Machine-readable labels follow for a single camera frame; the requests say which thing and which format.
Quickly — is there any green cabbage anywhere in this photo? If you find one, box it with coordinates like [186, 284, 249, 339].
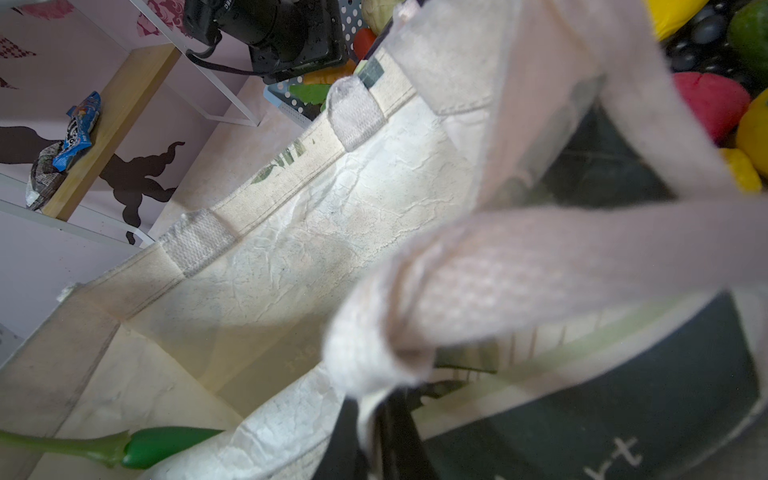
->
[361, 0, 400, 21]

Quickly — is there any cream canvas grocery tote bag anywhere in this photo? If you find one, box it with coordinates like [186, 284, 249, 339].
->
[1, 1, 767, 479]

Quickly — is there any green papaya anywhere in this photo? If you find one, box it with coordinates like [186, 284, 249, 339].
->
[727, 0, 767, 83]

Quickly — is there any blue plastic basket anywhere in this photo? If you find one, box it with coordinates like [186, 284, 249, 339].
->
[263, 0, 368, 128]

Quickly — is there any pink dragon fruit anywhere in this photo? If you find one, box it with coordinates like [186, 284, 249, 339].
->
[673, 72, 751, 144]

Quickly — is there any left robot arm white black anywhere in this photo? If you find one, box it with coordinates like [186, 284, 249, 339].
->
[182, 0, 348, 85]

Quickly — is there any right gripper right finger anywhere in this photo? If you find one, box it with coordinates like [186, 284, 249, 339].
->
[374, 391, 439, 480]

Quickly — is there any long green chili pepper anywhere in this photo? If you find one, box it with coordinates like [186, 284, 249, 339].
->
[1, 426, 222, 470]

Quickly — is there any blue snack packet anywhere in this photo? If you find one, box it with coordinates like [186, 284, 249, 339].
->
[52, 91, 102, 172]

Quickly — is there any yellow lemon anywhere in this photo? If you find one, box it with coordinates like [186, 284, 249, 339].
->
[736, 90, 768, 178]

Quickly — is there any red tomato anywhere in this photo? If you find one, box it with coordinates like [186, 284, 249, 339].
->
[352, 28, 377, 60]

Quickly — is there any yellow corn cob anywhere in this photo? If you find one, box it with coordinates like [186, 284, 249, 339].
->
[645, 0, 707, 41]

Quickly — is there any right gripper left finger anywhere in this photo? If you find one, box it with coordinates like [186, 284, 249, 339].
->
[312, 399, 369, 480]

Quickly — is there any black grapes bunch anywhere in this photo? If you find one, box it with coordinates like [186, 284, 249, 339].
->
[663, 1, 758, 95]

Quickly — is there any yellow bell pepper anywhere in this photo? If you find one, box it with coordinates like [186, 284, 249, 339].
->
[719, 148, 763, 194]

